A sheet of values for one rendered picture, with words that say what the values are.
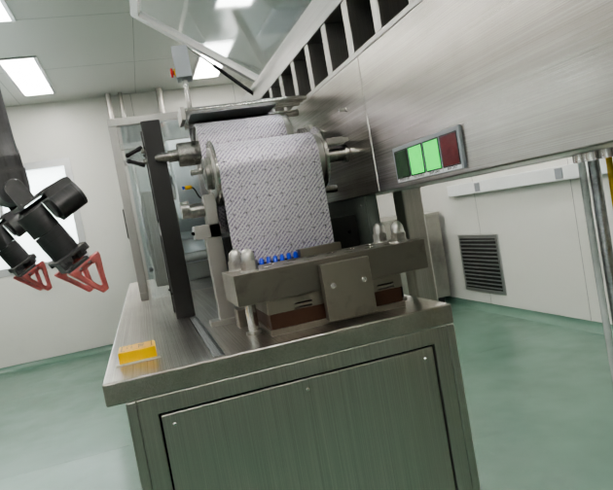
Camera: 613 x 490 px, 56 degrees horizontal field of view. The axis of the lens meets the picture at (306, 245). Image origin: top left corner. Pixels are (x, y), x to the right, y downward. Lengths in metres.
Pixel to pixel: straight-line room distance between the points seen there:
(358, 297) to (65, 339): 5.98
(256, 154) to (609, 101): 0.79
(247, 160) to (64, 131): 5.75
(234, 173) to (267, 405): 0.51
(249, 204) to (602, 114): 0.79
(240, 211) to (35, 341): 5.83
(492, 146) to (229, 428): 0.65
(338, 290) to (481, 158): 0.38
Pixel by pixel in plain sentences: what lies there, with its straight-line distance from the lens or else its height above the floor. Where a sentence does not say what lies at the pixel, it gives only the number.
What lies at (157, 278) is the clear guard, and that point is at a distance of 2.31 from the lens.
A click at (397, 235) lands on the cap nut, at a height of 1.04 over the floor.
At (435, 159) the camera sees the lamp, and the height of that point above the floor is 1.18.
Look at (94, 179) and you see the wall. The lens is 6.89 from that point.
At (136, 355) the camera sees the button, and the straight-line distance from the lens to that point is 1.16.
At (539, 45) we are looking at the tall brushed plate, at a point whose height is 1.28.
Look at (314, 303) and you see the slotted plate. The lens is 1.14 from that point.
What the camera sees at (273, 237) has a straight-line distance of 1.30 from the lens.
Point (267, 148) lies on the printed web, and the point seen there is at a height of 1.28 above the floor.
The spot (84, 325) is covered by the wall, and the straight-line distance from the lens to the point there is 6.92.
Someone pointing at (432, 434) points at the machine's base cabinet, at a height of 0.66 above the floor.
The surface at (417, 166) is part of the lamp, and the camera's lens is 1.10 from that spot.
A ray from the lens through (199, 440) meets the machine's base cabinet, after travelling 1.08.
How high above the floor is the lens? 1.12
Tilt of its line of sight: 3 degrees down
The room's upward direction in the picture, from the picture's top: 10 degrees counter-clockwise
